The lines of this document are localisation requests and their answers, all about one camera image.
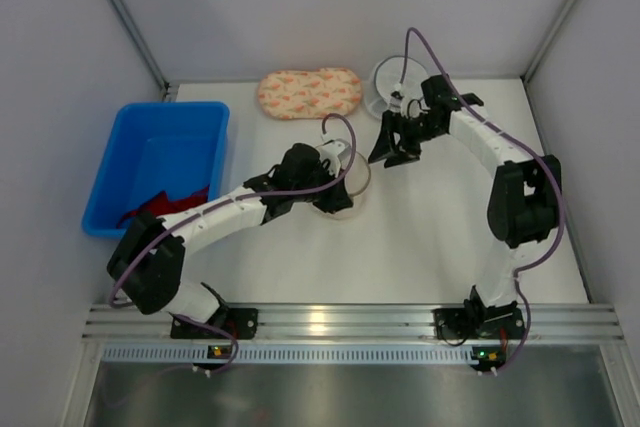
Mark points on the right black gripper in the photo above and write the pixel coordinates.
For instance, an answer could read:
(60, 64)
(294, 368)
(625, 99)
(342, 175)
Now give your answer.
(406, 134)

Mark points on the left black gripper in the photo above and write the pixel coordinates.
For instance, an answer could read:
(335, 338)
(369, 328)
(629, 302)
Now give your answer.
(333, 192)

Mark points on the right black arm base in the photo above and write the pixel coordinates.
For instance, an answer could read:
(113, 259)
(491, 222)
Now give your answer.
(455, 324)

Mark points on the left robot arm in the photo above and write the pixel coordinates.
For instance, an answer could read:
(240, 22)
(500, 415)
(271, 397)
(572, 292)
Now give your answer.
(148, 264)

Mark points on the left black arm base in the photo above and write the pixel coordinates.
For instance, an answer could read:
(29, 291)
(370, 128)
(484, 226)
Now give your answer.
(239, 322)

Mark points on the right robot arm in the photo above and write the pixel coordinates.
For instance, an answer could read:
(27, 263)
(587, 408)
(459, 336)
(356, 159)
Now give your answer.
(524, 205)

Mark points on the white mesh cylinder bag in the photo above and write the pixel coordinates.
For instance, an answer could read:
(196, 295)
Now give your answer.
(384, 78)

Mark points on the floral laundry bag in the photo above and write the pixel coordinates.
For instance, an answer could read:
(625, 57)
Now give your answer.
(298, 95)

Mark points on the blue plastic bin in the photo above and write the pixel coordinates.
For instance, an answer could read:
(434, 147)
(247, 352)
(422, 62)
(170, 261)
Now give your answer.
(177, 149)

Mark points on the red garment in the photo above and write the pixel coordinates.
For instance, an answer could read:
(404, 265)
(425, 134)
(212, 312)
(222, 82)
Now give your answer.
(161, 204)

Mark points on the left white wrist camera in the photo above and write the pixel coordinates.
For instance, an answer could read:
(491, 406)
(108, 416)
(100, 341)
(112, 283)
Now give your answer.
(335, 155)

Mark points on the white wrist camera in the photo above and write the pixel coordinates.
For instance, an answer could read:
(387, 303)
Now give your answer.
(335, 155)
(396, 102)

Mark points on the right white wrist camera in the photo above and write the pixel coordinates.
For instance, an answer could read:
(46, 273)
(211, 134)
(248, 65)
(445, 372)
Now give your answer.
(396, 102)

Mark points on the aluminium mounting rail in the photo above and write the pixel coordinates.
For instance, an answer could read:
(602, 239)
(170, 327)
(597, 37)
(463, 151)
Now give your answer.
(551, 324)

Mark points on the slotted cable duct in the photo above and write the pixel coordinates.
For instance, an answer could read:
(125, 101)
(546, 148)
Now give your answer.
(301, 354)

